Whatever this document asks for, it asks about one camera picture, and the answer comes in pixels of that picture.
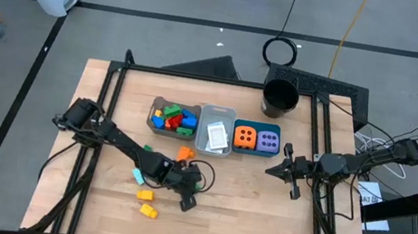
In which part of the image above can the black bucket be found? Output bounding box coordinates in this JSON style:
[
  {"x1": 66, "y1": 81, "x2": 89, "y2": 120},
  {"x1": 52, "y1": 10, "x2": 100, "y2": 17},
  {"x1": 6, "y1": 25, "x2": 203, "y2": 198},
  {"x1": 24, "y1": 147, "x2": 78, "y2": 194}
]
[{"x1": 258, "y1": 76, "x2": 303, "y2": 122}]

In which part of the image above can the teal plastic bin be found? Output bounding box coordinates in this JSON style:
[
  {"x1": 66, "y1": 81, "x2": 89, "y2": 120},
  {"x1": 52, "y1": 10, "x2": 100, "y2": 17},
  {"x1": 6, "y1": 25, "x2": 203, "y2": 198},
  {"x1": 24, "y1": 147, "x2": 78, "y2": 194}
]
[{"x1": 229, "y1": 117, "x2": 284, "y2": 160}]

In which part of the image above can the light cyan flat toy brick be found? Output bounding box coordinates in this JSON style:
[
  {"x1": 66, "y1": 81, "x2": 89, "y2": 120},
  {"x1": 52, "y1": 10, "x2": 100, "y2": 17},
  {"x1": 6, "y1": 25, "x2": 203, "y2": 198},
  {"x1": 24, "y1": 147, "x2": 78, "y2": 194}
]
[{"x1": 129, "y1": 166, "x2": 148, "y2": 187}]

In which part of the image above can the white plastic bin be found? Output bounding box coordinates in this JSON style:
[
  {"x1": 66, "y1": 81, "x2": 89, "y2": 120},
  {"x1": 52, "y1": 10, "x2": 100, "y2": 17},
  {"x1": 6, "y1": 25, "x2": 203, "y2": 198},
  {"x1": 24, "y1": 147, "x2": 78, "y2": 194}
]
[{"x1": 192, "y1": 103, "x2": 238, "y2": 161}]

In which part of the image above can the purple foam die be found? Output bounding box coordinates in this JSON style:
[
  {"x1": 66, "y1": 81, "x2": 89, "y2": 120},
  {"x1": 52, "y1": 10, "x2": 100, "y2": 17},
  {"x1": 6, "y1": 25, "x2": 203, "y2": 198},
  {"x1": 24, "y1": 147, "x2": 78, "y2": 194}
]
[{"x1": 255, "y1": 129, "x2": 282, "y2": 154}]

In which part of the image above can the black coiled floor cable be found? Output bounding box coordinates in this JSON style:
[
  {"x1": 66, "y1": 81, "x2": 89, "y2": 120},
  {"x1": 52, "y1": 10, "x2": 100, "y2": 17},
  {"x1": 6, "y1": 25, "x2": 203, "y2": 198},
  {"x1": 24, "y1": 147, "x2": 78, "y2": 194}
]
[{"x1": 260, "y1": 0, "x2": 307, "y2": 69}]

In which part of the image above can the black angled panel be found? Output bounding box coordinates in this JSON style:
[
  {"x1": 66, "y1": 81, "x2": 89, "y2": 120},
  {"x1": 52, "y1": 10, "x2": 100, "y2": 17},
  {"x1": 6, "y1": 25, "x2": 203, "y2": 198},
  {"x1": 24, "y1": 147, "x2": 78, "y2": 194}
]
[{"x1": 160, "y1": 45, "x2": 244, "y2": 82}]

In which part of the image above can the large blue rounded toy brick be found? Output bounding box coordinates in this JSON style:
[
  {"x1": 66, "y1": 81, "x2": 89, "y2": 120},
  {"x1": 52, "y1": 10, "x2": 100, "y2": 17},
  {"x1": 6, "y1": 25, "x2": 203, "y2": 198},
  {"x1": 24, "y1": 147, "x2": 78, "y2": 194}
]
[{"x1": 149, "y1": 114, "x2": 168, "y2": 131}]

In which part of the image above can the black perforated panel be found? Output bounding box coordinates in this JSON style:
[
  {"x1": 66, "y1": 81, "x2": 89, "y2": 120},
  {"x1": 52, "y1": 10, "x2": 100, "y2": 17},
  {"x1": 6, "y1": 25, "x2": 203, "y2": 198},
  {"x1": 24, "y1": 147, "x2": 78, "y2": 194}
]
[{"x1": 259, "y1": 62, "x2": 376, "y2": 134}]

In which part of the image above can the blue rectangular toy brick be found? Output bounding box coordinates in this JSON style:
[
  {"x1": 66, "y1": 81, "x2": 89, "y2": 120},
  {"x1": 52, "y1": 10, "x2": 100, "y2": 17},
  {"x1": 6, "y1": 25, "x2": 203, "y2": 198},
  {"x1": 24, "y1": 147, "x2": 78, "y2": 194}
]
[{"x1": 180, "y1": 108, "x2": 197, "y2": 120}]

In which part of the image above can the orange foam die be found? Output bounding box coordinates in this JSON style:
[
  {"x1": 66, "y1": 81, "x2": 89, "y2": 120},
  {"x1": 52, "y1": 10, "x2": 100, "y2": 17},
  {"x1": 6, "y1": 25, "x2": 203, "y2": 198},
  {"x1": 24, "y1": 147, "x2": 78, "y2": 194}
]
[{"x1": 232, "y1": 124, "x2": 260, "y2": 151}]

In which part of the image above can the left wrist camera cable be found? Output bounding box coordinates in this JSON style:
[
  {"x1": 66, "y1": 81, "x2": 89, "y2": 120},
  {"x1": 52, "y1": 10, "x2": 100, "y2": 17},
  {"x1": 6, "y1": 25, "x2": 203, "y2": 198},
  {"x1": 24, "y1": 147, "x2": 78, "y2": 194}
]
[{"x1": 175, "y1": 156, "x2": 219, "y2": 196}]

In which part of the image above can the grey plastic bin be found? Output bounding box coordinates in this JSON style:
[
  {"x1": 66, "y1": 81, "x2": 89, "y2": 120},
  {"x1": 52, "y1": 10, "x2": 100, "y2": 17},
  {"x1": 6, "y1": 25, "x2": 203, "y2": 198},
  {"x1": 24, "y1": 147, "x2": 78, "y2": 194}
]
[{"x1": 143, "y1": 94, "x2": 204, "y2": 144}]

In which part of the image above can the yellow hanging cable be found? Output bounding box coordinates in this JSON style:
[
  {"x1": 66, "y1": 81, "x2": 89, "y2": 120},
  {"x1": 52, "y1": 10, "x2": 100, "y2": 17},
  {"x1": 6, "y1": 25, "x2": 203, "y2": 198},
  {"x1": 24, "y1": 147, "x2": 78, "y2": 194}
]
[{"x1": 327, "y1": 0, "x2": 372, "y2": 83}]

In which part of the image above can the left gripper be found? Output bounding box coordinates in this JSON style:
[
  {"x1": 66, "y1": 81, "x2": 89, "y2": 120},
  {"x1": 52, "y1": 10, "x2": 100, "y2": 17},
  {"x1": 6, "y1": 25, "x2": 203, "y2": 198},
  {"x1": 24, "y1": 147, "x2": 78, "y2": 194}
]
[{"x1": 165, "y1": 161, "x2": 206, "y2": 215}]

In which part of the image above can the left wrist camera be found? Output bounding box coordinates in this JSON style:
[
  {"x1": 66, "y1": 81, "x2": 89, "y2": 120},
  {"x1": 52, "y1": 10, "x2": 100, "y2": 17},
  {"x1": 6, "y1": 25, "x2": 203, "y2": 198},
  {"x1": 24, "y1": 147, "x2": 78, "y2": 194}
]
[{"x1": 147, "y1": 153, "x2": 176, "y2": 185}]

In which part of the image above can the black aluminium station frame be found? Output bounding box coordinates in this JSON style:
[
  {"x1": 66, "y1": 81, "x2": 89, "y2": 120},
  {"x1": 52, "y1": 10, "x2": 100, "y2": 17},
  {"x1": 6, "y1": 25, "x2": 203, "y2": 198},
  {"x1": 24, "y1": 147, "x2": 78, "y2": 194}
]
[{"x1": 25, "y1": 38, "x2": 395, "y2": 234}]

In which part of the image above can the white paper sheet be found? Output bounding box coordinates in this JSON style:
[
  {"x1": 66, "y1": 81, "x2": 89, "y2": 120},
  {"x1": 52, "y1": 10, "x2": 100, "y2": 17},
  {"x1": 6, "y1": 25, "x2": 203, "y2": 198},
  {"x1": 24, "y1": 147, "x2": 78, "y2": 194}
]
[
  {"x1": 360, "y1": 216, "x2": 392, "y2": 234},
  {"x1": 354, "y1": 179, "x2": 387, "y2": 209}
]

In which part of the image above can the red toy brick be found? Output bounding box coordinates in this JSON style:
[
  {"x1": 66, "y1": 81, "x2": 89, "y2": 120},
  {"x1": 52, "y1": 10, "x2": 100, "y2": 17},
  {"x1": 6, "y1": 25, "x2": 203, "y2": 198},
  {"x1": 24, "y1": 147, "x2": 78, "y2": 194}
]
[{"x1": 165, "y1": 112, "x2": 184, "y2": 132}]

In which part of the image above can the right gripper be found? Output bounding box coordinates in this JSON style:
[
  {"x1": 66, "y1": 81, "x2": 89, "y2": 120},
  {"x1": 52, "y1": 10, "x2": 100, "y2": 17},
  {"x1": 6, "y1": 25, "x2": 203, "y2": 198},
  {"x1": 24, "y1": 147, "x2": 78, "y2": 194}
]
[{"x1": 262, "y1": 140, "x2": 320, "y2": 204}]

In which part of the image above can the orange sloped toy brick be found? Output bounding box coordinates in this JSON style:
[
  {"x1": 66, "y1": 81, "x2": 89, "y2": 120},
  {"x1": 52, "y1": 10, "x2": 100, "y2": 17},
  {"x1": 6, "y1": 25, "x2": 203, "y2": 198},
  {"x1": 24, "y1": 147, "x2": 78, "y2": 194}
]
[{"x1": 176, "y1": 145, "x2": 197, "y2": 164}]

